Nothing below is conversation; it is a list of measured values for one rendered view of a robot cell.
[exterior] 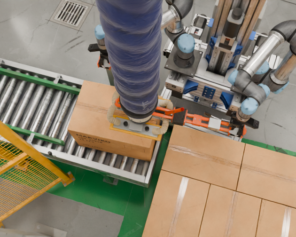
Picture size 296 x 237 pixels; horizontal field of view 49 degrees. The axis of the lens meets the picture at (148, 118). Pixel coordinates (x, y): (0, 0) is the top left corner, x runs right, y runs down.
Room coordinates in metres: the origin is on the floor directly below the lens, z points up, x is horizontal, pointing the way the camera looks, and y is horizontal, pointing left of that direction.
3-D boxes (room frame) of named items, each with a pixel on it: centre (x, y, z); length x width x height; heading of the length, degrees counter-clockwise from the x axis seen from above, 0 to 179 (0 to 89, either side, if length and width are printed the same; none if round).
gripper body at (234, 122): (0.63, -0.51, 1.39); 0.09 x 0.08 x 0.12; 72
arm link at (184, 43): (1.25, -0.28, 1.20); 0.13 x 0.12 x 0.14; 27
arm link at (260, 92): (0.71, -0.57, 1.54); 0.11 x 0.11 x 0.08; 45
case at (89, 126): (0.89, 0.23, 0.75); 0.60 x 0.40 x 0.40; 74
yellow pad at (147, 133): (0.70, 0.08, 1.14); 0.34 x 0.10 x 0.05; 73
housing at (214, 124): (0.66, -0.40, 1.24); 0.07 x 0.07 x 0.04; 73
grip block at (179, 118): (0.72, -0.19, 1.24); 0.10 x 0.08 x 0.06; 163
